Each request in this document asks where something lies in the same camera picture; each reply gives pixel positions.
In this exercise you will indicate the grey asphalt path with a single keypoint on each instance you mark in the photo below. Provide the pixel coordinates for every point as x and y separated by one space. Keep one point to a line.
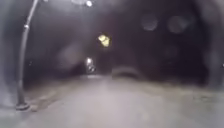
113 106

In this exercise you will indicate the grey lamp pole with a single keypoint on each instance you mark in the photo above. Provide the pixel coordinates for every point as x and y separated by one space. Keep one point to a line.
22 56

